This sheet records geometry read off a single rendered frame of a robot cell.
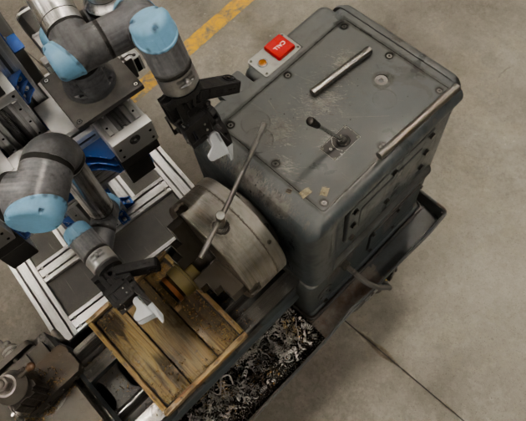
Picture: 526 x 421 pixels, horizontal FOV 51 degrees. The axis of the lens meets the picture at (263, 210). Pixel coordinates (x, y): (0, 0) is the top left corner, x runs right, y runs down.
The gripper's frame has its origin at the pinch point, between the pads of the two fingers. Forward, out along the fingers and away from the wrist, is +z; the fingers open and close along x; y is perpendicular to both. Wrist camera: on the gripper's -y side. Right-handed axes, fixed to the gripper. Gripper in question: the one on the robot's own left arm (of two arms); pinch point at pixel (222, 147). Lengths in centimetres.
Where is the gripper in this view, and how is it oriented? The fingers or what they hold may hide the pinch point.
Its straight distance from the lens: 122.2
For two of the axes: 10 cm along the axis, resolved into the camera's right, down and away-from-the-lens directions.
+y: -7.1, 6.6, -2.4
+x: 6.6, 4.9, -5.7
